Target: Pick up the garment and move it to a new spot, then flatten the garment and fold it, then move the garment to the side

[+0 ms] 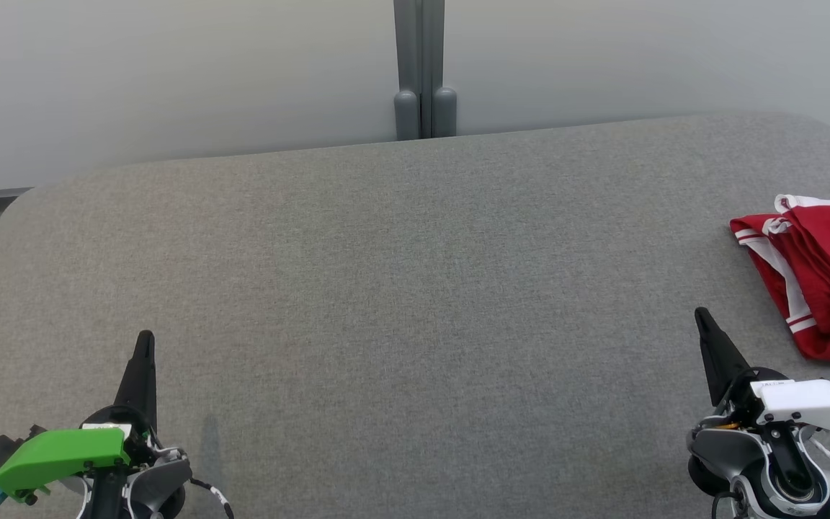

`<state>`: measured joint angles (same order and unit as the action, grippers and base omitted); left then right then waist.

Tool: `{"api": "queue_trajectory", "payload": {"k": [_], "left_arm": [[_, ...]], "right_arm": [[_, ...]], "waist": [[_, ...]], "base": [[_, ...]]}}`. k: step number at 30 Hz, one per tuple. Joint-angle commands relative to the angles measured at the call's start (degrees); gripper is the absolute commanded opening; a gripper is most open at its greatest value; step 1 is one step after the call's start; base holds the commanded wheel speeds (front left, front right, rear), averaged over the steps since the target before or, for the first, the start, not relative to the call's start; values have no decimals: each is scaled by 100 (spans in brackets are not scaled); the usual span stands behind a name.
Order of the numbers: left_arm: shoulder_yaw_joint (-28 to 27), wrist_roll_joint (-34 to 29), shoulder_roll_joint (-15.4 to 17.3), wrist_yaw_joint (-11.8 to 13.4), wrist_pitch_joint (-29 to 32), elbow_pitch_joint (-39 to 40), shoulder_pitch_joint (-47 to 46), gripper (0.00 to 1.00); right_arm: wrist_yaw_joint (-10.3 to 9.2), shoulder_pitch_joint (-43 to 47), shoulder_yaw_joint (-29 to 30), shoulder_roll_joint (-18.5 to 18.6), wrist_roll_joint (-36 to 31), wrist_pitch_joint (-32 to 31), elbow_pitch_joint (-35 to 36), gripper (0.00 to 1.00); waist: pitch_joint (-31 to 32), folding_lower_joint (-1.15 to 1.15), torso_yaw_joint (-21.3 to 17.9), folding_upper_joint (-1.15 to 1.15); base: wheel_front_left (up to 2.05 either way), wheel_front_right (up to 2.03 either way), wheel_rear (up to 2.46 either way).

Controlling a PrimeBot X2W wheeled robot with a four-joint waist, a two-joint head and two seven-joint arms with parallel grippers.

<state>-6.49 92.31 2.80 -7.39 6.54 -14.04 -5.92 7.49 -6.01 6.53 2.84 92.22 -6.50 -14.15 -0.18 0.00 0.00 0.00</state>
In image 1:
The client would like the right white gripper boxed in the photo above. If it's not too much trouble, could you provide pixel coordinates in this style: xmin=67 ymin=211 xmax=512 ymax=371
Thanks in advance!
xmin=694 ymin=306 xmax=830 ymax=442

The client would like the left green gripper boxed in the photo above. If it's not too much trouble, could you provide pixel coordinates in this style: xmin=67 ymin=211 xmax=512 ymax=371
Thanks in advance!
xmin=0 ymin=329 xmax=159 ymax=503

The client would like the red jersey white striped trim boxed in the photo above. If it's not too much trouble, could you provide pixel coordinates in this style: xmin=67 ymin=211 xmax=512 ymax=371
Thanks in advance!
xmin=728 ymin=211 xmax=830 ymax=365

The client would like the grey fabric sofa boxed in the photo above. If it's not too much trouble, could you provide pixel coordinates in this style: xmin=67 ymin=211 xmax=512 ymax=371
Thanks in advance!
xmin=0 ymin=109 xmax=830 ymax=519

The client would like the grey vertical wall post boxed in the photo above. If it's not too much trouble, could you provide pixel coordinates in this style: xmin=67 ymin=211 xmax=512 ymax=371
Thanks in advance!
xmin=391 ymin=0 xmax=458 ymax=142

